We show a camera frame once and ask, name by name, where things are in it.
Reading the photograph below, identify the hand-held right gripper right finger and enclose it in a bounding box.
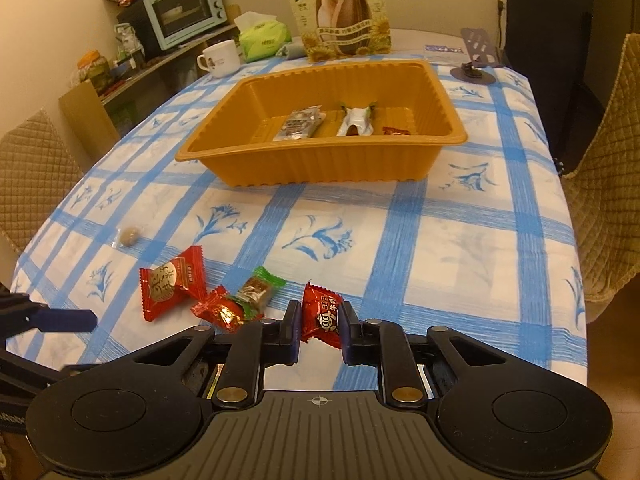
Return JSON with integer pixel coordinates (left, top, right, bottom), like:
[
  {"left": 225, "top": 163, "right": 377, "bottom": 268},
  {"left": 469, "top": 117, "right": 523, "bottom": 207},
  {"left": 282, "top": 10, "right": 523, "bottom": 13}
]
[{"left": 342, "top": 305, "right": 511, "bottom": 407}]

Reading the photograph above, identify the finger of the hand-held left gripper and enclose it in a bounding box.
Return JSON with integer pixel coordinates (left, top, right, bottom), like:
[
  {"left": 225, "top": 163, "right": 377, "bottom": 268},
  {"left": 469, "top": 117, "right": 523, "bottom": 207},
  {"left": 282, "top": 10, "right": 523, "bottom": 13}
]
[
  {"left": 0, "top": 294, "right": 98, "bottom": 343},
  {"left": 0, "top": 347, "right": 81, "bottom": 386}
]

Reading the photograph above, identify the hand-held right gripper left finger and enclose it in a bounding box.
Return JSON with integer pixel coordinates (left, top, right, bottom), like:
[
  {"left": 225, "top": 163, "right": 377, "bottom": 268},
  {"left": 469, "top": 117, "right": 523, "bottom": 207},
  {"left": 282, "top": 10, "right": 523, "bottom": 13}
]
[{"left": 132, "top": 302, "right": 303, "bottom": 408}]

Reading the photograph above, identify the small red printed packet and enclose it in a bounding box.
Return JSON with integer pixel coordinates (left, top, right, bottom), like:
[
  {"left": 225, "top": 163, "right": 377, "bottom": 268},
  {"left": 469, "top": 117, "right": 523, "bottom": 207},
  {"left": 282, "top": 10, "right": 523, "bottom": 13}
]
[{"left": 300, "top": 281, "right": 348, "bottom": 350}]

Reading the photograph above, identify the green brown candy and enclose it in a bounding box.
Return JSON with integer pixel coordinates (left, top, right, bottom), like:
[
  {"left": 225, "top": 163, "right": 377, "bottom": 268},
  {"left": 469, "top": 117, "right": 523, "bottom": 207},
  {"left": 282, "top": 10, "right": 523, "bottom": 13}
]
[{"left": 235, "top": 266, "right": 287, "bottom": 318}]

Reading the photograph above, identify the red candy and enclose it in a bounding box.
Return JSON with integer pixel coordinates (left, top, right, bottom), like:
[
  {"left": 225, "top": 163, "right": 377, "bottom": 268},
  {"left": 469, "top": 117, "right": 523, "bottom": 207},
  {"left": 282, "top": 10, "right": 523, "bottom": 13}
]
[{"left": 191, "top": 285, "right": 261, "bottom": 333}]

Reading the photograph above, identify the large red snack packet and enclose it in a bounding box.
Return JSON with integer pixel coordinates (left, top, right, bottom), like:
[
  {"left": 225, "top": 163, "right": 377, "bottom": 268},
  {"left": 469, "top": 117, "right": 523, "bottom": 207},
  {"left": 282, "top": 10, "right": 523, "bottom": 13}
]
[{"left": 139, "top": 245, "right": 208, "bottom": 323}]

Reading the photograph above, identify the clear brown candy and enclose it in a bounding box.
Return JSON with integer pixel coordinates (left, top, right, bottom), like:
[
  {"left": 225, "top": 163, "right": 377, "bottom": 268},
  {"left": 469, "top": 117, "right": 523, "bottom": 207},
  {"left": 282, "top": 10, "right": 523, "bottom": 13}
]
[{"left": 112, "top": 226, "right": 146, "bottom": 250}]

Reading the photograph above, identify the orange plastic tray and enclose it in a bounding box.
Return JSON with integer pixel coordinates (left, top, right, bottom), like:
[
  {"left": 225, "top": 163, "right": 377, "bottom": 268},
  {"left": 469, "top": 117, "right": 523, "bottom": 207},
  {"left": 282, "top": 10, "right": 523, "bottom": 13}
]
[{"left": 175, "top": 59, "right": 468, "bottom": 188}]

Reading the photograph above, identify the clear packet with dark contents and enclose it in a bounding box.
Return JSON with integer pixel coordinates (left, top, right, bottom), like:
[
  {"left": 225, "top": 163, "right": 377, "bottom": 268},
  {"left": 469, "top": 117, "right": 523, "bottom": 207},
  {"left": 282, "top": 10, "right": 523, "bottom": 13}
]
[{"left": 274, "top": 105, "right": 326, "bottom": 141}]

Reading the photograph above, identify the white green-ended snack packet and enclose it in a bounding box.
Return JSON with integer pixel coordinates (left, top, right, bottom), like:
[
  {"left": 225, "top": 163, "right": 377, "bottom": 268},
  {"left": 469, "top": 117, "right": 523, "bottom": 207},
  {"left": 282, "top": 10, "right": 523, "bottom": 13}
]
[{"left": 336, "top": 101, "right": 378, "bottom": 137}]

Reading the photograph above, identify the blue checked tablecloth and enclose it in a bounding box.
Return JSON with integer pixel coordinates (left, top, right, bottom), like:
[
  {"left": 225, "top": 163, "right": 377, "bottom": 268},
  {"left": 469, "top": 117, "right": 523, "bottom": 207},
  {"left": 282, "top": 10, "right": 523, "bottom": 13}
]
[{"left": 10, "top": 50, "right": 588, "bottom": 401}]

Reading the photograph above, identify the beige quilted chair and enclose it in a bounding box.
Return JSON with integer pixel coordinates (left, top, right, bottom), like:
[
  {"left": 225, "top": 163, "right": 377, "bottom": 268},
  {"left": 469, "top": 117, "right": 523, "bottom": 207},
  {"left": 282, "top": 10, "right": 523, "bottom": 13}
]
[
  {"left": 0, "top": 107, "right": 86, "bottom": 256},
  {"left": 560, "top": 32, "right": 640, "bottom": 331}
]

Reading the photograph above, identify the wooden shelf unit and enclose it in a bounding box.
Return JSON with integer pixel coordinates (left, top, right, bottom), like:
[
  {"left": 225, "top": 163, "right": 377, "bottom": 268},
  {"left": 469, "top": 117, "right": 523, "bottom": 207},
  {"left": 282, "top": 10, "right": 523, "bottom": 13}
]
[{"left": 59, "top": 5, "right": 241, "bottom": 143}]

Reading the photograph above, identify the orange lidded jar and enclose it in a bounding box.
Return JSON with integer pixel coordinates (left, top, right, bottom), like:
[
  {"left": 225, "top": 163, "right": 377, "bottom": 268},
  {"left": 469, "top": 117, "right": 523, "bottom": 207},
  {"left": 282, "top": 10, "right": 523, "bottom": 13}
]
[{"left": 76, "top": 50, "right": 111, "bottom": 86}]

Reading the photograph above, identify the silver foil bag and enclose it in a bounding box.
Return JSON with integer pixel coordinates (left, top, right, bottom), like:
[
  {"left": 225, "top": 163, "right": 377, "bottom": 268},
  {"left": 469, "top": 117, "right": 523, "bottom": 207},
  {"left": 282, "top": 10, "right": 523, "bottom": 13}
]
[{"left": 114, "top": 24, "right": 146, "bottom": 68}]

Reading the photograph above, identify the white mug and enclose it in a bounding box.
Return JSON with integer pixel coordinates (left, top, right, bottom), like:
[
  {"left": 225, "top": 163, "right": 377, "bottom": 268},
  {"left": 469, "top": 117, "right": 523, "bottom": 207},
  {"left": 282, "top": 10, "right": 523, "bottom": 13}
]
[{"left": 196, "top": 40, "right": 241, "bottom": 78}]

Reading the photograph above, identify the black appliance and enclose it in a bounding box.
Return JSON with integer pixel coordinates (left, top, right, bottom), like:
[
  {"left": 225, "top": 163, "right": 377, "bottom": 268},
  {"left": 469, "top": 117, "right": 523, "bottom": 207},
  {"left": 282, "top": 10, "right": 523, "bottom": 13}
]
[{"left": 116, "top": 2, "right": 151, "bottom": 61}]

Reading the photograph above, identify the green tissue pack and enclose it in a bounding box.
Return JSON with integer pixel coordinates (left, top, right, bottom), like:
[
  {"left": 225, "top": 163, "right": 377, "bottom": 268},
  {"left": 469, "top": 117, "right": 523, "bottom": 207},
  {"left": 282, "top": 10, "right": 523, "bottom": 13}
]
[{"left": 234, "top": 11, "right": 293, "bottom": 63}]

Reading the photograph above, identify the grey phone stand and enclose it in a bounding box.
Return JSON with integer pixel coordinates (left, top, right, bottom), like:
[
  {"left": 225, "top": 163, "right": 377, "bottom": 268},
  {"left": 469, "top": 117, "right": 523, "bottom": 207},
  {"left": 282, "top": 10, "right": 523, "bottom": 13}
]
[{"left": 450, "top": 27, "right": 503, "bottom": 83}]

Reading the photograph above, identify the large sunflower seed bag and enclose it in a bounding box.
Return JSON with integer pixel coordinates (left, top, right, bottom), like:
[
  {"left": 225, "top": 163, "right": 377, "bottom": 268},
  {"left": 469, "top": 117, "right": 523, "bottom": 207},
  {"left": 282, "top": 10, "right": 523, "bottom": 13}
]
[{"left": 279, "top": 0, "right": 392, "bottom": 63}]

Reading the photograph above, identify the light blue toaster oven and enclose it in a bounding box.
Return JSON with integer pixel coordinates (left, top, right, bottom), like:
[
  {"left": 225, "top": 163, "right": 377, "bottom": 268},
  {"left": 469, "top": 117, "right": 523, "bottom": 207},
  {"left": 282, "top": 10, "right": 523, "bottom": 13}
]
[{"left": 142, "top": 0, "right": 228, "bottom": 51}]

